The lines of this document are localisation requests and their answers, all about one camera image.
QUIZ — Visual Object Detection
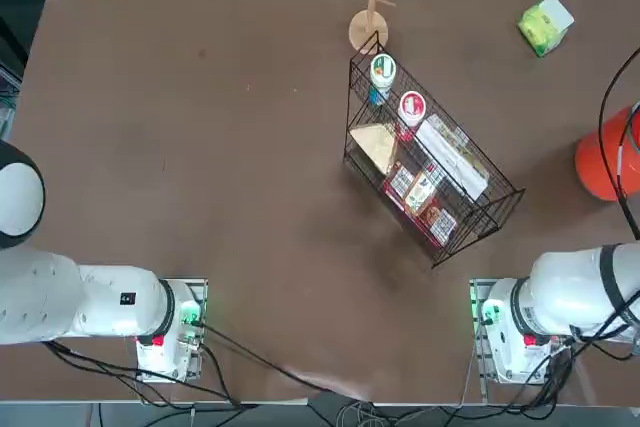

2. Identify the green tissue pack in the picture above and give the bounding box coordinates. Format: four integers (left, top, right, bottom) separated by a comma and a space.
517, 0, 576, 59

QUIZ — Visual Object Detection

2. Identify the orange round bin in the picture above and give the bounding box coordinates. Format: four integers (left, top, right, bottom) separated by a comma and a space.
573, 105, 640, 203

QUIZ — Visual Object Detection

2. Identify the silver bin swing lid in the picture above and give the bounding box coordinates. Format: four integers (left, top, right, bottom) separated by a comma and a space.
629, 101, 640, 154

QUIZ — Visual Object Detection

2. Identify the tan triangular board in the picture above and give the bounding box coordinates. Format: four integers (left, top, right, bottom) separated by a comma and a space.
348, 121, 401, 176

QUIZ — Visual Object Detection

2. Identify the red patterned snack box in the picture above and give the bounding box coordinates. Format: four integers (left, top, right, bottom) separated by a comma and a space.
382, 162, 417, 201

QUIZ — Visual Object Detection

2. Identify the tan green snack box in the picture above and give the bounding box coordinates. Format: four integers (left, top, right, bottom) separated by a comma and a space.
402, 172, 442, 217

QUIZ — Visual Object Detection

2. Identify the small blue white box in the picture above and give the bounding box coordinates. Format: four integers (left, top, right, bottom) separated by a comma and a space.
422, 161, 447, 186

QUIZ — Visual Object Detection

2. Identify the white cup red lid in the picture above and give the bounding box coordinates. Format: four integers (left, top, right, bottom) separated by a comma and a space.
397, 89, 430, 143

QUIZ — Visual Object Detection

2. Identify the red white cookie packet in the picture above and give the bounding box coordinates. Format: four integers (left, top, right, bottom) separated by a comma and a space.
417, 199, 459, 248

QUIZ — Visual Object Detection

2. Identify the long white box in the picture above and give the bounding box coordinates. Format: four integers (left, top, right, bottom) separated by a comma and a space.
414, 114, 491, 201

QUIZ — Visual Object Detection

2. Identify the white cup green orange lid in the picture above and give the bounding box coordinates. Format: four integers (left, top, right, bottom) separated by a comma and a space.
368, 52, 398, 107

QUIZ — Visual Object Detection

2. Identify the wooden mug tree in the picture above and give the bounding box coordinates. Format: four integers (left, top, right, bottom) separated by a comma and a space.
348, 0, 397, 56

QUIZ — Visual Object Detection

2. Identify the black wire shelf rack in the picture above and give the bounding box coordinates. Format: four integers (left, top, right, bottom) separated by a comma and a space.
342, 30, 526, 269

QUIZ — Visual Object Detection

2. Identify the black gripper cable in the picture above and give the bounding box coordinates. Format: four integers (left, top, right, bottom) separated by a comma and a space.
598, 45, 640, 242

